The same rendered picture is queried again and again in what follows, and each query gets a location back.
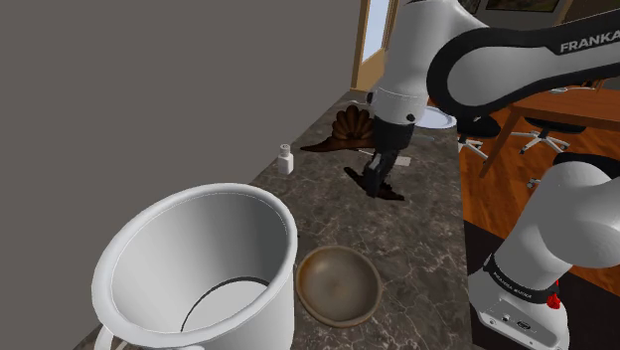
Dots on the small white bottle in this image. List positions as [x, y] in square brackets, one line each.
[285, 162]

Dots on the framed wall picture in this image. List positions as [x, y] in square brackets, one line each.
[523, 4]
[469, 5]

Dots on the brown fan-shaped figure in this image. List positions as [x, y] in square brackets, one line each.
[349, 127]

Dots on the wooden framed door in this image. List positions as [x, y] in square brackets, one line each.
[370, 63]

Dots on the wooden table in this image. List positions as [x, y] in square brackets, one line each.
[571, 106]

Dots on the white plate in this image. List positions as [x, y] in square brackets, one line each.
[436, 119]

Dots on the brown bowl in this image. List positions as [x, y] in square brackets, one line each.
[337, 286]

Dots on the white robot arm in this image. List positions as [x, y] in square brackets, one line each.
[484, 77]

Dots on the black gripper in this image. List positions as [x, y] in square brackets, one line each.
[391, 135]

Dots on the dark robot stand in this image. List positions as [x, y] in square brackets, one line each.
[593, 315]

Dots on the large white mug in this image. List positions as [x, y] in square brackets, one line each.
[160, 242]

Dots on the black office chair white base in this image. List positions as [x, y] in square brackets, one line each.
[552, 127]
[477, 128]

